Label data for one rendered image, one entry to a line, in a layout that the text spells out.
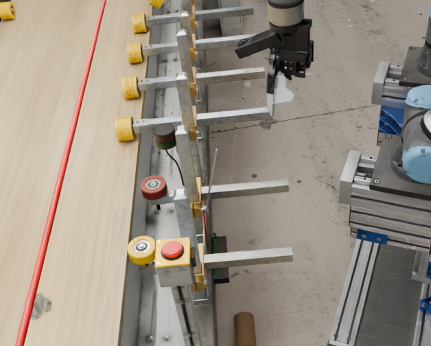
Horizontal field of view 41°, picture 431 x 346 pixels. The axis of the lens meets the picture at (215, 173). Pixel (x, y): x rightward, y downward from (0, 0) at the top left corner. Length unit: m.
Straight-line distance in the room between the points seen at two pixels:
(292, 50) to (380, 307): 1.30
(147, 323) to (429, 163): 0.95
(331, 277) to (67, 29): 1.63
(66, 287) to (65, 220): 0.25
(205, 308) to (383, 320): 0.82
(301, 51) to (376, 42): 2.99
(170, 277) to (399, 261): 1.45
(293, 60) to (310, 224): 1.68
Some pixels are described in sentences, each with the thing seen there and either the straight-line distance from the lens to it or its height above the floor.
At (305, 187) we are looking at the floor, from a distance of 3.03.
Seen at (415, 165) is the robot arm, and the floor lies 1.21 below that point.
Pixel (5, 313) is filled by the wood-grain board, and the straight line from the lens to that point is 1.61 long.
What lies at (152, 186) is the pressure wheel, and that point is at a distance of 1.78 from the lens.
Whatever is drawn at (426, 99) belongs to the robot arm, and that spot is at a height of 1.27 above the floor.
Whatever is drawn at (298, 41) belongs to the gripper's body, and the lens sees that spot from 1.24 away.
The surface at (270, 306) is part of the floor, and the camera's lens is 2.55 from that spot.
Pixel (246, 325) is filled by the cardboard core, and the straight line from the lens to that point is 2.41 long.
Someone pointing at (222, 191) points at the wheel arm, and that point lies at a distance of 1.79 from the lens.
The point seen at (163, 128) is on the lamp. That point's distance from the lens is 1.60.
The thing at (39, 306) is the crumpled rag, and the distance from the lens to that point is 1.57.
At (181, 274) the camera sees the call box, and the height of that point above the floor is 1.19.
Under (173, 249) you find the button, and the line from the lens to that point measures 1.15.
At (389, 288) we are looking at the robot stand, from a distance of 2.37.
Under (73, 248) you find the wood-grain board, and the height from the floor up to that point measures 0.90.
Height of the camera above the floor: 2.09
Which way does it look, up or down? 42 degrees down
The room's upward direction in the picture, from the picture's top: 8 degrees counter-clockwise
